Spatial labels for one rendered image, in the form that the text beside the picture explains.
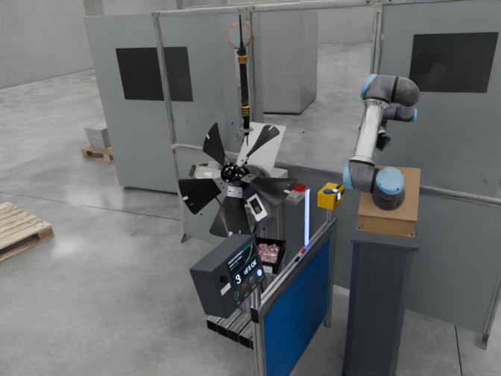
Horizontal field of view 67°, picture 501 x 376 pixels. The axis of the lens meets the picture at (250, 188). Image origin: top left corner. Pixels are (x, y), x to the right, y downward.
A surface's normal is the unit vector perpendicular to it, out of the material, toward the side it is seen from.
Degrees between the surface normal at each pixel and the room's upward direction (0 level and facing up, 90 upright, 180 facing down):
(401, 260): 90
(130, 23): 90
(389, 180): 46
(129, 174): 90
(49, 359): 0
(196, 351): 0
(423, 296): 90
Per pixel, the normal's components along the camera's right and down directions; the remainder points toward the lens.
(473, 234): -0.54, 0.38
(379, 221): -0.33, 0.41
